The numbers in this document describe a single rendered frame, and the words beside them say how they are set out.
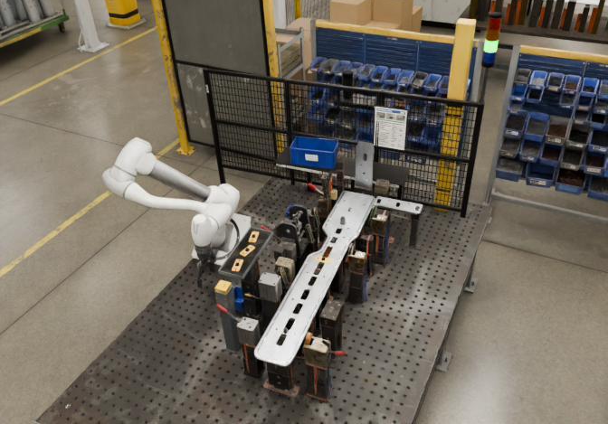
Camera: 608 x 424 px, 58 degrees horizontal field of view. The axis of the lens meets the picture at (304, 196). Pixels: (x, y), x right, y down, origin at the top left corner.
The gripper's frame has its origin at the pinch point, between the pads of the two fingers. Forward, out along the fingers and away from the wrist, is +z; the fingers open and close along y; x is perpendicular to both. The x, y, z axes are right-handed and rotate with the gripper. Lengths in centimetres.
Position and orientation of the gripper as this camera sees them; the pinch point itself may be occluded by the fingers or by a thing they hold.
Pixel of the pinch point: (206, 277)
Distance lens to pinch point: 308.7
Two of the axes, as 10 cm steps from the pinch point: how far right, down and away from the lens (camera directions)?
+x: 9.3, 2.3, -2.9
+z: -0.2, 8.2, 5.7
